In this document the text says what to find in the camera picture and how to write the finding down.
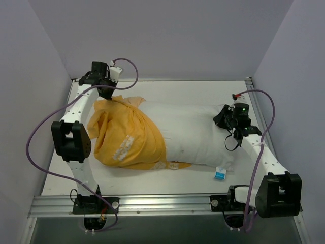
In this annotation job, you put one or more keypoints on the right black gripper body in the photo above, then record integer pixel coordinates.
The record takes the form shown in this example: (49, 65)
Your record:
(224, 118)

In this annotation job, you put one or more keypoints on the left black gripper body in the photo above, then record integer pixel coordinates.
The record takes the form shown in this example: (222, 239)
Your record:
(105, 90)

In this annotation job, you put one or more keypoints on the white pillow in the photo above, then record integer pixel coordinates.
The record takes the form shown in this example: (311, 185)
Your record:
(190, 134)

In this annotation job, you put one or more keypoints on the orange Mickey Mouse pillowcase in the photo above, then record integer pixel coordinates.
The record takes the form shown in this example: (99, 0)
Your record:
(126, 137)

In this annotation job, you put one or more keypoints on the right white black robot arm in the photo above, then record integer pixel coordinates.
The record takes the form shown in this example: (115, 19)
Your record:
(274, 191)

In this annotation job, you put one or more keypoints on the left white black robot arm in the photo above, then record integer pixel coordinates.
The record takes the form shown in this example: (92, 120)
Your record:
(70, 137)

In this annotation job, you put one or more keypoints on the blue white pillow tag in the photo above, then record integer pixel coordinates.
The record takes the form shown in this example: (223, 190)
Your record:
(220, 173)

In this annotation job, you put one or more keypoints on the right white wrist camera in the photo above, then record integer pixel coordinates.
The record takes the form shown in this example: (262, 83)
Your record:
(237, 98)

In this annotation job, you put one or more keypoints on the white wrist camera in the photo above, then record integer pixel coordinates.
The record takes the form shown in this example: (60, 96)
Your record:
(115, 71)
(237, 98)

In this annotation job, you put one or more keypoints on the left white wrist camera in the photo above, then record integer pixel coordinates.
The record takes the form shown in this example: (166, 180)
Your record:
(115, 71)

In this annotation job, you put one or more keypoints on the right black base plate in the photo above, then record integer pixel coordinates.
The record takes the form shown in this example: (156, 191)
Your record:
(226, 203)

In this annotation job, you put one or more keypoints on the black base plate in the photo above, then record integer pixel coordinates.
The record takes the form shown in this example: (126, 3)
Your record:
(86, 205)
(226, 203)

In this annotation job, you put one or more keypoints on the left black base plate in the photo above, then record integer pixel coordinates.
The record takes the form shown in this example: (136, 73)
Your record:
(86, 205)

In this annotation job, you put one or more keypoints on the aluminium front rail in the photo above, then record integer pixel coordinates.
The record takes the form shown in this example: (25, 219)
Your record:
(130, 205)

